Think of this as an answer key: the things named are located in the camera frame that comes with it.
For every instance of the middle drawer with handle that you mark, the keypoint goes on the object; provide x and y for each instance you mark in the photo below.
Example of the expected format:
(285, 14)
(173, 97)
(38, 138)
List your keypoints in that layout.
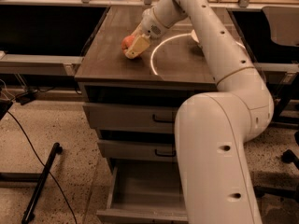
(128, 150)

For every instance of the grey chair backrest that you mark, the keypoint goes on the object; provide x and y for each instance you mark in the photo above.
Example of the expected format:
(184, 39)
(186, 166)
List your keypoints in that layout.
(284, 25)

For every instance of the black office chair base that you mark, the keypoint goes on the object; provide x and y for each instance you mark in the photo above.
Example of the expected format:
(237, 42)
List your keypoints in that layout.
(274, 164)

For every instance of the white paper bowl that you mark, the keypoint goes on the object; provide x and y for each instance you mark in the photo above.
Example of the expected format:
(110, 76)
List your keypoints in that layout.
(194, 37)

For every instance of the open bottom drawer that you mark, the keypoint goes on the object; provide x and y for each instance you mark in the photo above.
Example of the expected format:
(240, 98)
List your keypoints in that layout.
(144, 192)

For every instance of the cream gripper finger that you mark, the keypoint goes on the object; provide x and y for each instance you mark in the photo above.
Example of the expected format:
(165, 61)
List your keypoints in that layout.
(140, 44)
(137, 31)

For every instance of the drawer with handle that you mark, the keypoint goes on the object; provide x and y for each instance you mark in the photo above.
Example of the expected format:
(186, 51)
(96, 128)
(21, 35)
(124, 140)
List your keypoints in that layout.
(128, 150)
(130, 118)

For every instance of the grey left side desk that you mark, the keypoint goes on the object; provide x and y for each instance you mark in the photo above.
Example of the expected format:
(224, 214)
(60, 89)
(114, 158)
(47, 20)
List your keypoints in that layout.
(39, 64)

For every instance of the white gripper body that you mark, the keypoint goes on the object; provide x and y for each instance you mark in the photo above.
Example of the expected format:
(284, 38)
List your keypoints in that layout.
(150, 24)

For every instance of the top drawer with handle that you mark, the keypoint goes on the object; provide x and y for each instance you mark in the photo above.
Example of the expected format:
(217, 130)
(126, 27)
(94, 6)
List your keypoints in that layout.
(130, 118)

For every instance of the grey drawer cabinet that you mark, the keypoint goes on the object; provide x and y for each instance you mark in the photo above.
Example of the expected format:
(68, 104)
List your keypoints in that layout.
(173, 70)

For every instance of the red apple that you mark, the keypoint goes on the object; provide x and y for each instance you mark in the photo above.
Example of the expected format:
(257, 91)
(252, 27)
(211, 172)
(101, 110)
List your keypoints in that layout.
(126, 45)

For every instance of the black table leg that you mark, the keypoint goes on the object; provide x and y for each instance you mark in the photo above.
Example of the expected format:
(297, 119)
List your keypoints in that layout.
(38, 178)

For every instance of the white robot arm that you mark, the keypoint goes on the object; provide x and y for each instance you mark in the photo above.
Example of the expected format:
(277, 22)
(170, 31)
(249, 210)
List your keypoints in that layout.
(212, 128)

